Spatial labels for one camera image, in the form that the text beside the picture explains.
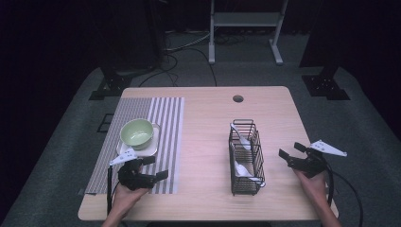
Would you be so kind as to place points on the grey striped placemat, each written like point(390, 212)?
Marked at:
point(170, 126)

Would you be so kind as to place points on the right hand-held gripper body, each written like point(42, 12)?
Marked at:
point(310, 165)

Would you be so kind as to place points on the light green bowl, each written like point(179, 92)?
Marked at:
point(137, 134)

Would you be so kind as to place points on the person's left hand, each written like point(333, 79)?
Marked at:
point(127, 197)

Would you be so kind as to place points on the white metal stand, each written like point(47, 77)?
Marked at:
point(246, 19)

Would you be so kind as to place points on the white square plate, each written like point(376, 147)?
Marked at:
point(154, 145)

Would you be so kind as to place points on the person's right hand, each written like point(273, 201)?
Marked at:
point(312, 187)

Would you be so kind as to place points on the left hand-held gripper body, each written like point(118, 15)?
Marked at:
point(135, 179)

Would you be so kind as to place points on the black stand base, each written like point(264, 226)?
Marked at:
point(324, 85)
point(110, 86)

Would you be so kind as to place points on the black floor socket frame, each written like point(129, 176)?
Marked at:
point(100, 126)

